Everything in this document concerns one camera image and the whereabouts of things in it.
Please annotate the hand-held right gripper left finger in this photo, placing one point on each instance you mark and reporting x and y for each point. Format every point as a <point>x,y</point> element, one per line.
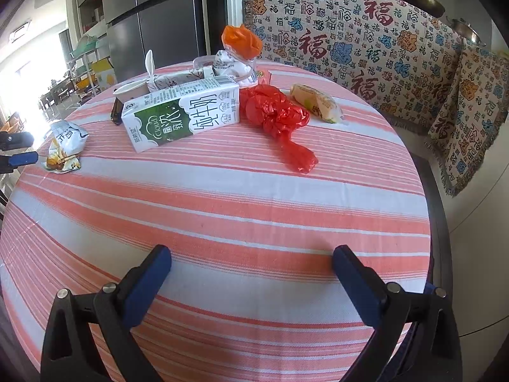
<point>149,282</point>

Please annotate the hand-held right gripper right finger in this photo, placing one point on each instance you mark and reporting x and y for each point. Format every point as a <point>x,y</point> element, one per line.
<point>356,282</point>

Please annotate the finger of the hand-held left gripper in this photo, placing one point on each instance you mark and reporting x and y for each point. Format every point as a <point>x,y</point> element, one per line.
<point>16,140</point>
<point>22,159</point>

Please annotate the white yellow snack packet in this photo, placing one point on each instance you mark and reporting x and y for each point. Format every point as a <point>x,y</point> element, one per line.
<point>65,135</point>

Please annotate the small black object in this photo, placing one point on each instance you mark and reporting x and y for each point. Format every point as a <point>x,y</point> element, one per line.
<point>116,113</point>

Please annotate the paper cup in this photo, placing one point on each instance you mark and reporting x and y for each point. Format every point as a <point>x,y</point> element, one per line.
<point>127,91</point>

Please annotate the green white milk carton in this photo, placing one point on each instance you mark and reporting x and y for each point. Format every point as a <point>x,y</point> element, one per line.
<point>179,115</point>

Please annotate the yellow bread packet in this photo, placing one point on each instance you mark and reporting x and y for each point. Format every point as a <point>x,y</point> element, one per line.
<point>314,101</point>

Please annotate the red plastic bag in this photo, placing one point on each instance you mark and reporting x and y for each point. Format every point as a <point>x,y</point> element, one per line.
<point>274,111</point>

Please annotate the white printed plastic bag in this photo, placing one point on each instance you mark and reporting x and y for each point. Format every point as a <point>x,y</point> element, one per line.
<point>230,65</point>

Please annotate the orange plastic bag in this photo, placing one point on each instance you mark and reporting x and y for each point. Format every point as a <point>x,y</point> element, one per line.
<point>238,39</point>

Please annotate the ceiling air vent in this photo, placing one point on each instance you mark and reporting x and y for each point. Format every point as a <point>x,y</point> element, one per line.
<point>20,31</point>

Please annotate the yellow cardboard box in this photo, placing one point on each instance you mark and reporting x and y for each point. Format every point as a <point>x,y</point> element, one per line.
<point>103,73</point>

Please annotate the green shelf rack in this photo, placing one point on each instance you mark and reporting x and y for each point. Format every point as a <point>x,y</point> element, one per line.
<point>85,47</point>

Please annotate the floral tissue pack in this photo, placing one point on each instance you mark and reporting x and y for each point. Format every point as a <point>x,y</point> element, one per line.
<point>175,77</point>

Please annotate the grey refrigerator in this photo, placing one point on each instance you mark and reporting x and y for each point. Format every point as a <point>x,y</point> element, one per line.
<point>159,16</point>

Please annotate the small red packet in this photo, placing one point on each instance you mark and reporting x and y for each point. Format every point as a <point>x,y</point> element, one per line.
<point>262,75</point>

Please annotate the large printed blanket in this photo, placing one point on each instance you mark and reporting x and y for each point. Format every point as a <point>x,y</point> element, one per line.
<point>358,39</point>

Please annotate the steel pot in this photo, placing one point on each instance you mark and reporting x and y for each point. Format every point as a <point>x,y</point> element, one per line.
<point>467,30</point>

